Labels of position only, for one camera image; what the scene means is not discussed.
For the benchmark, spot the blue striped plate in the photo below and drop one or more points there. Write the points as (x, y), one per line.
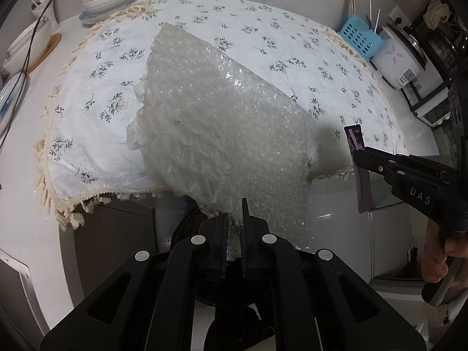
(11, 102)

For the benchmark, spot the white bowl blue rim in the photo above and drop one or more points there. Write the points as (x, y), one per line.
(106, 5)

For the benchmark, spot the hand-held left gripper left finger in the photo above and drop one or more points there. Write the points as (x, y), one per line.
(223, 248)

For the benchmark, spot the person's right hand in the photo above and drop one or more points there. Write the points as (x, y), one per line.
(435, 259)

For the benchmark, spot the purple wrapper strip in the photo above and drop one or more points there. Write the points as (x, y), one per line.
(363, 193)

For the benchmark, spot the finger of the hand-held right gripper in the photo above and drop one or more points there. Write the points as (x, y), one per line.
(427, 168)
(380, 164)

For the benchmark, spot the white floral tablecloth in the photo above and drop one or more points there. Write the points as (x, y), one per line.
(102, 117)

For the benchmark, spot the wooden chopstick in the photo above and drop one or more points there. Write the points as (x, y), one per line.
(348, 2)
(353, 2)

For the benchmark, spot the white wall socket with plug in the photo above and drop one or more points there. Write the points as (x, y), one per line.
(400, 12)

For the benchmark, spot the blue plastic basket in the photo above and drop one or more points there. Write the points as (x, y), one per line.
(360, 36)

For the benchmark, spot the black trash bin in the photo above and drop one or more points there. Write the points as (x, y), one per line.
(234, 325)

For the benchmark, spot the wooden coaster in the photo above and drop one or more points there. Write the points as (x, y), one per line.
(49, 49)

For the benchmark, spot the white paper cup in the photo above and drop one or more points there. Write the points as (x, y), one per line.
(47, 16)

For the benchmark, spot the clear bubble wrap sheet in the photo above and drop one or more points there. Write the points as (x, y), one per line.
(219, 135)

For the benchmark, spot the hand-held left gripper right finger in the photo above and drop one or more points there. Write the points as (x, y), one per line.
(245, 248)

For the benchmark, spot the white rice cooker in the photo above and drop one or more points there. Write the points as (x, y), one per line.
(395, 58)

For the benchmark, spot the black and white toaster oven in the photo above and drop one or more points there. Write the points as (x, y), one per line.
(431, 95)

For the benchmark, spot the cream knitted flower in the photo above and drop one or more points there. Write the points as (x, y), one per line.
(437, 12)

